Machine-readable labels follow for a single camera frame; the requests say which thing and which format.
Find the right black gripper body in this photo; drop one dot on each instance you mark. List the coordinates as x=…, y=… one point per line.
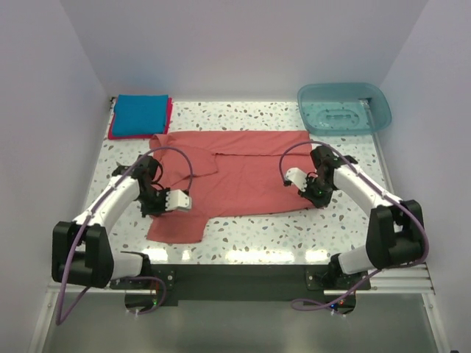
x=319, y=193

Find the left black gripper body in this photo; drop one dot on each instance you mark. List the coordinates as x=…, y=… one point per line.
x=154, y=201

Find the salmon pink t shirt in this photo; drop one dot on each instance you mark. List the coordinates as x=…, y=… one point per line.
x=228, y=173

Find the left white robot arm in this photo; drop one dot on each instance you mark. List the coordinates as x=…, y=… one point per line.
x=82, y=247

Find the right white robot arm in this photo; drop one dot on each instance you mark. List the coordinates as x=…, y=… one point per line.
x=395, y=235

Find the folded red t shirt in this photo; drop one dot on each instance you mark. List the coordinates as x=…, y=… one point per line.
x=167, y=121

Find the teal plastic basin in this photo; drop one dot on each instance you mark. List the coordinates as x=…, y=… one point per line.
x=343, y=109

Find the folded blue t shirt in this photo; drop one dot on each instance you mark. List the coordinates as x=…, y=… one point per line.
x=141, y=114

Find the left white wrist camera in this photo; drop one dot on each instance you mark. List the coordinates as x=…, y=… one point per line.
x=177, y=200

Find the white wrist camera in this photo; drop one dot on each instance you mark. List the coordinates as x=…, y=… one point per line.
x=177, y=200
x=298, y=178

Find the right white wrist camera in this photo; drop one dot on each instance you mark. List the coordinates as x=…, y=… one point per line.
x=298, y=178

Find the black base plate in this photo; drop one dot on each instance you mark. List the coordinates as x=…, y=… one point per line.
x=144, y=299

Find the aluminium frame rail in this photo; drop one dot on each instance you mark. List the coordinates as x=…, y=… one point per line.
x=404, y=276

